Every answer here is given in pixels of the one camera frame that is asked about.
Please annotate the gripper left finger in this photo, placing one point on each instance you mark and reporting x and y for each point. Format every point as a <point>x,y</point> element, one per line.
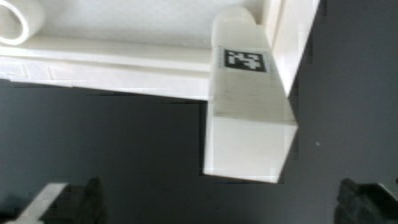
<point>68,204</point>

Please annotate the white desk tabletop panel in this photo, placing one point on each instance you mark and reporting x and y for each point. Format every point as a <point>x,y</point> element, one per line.
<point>148,69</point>

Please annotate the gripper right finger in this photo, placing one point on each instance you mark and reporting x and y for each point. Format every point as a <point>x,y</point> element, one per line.
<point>366,203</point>

